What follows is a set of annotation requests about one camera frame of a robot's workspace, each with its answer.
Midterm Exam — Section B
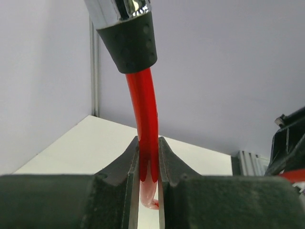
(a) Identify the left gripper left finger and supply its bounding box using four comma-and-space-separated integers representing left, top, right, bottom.
0, 138, 140, 229

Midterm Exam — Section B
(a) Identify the left aluminium frame post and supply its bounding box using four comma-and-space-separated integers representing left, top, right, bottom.
90, 20, 100, 117

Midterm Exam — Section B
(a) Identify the red cable lock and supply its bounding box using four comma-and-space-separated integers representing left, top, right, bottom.
85, 0, 159, 210

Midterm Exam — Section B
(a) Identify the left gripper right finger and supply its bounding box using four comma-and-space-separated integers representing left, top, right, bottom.
158, 137, 305, 229

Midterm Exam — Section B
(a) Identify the right aluminium frame post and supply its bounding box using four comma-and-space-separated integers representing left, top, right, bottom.
231, 151, 270, 176

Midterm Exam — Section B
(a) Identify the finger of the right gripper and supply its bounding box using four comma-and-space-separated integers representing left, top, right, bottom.
265, 108, 305, 176

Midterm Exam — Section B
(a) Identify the aluminium frame post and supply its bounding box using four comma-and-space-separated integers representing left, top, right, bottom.
231, 151, 270, 176
90, 20, 100, 117

